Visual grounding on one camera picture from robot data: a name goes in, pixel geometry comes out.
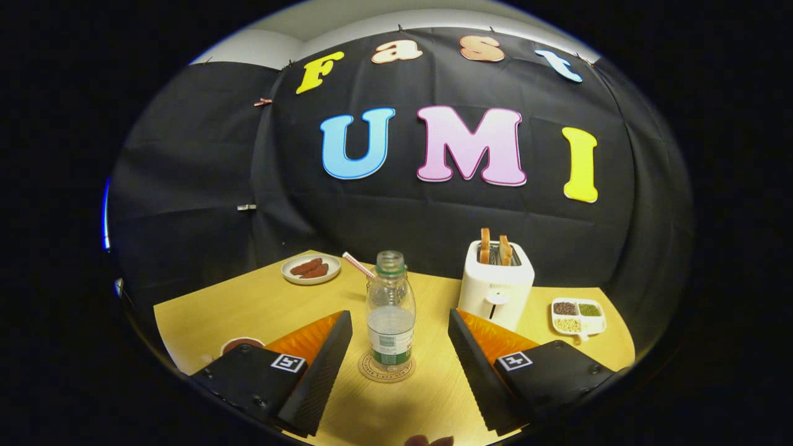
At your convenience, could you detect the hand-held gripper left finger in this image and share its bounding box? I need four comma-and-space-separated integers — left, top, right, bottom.
191, 310, 354, 437

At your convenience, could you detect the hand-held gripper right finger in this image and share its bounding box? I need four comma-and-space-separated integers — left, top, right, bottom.
447, 308, 617, 435

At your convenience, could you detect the round cork coaster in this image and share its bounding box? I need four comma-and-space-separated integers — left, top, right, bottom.
358, 352, 416, 383

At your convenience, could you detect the beige cup with wooden handle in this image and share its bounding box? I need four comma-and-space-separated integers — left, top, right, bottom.
199, 336, 266, 366

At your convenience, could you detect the clear plastic bottle green ring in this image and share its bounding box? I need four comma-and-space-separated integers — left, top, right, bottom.
366, 250, 417, 372

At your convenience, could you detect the wooden table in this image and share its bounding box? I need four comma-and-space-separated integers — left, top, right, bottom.
153, 250, 636, 446

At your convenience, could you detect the white toaster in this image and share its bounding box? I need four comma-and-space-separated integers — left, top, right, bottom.
457, 240, 535, 332

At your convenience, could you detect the small white plate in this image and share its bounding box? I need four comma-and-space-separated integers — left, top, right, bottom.
281, 254, 341, 286

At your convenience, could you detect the white divided dish with grains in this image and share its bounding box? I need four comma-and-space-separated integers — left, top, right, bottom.
551, 298, 607, 343

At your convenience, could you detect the red striped straw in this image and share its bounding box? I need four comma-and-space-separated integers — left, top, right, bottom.
343, 251, 376, 280

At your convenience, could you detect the black backdrop cloth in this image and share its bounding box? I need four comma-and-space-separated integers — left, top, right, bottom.
107, 26, 693, 366

